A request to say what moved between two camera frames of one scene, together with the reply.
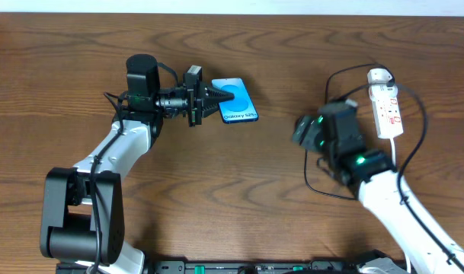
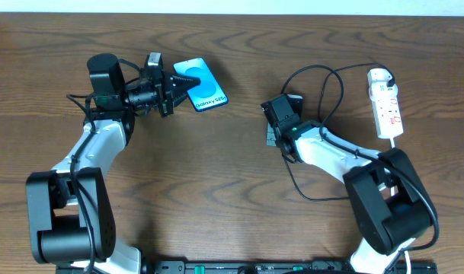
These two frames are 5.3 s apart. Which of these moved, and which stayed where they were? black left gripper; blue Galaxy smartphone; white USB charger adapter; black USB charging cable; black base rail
Moved: black left gripper; blue Galaxy smartphone; black USB charging cable
Stayed: black base rail; white USB charger adapter
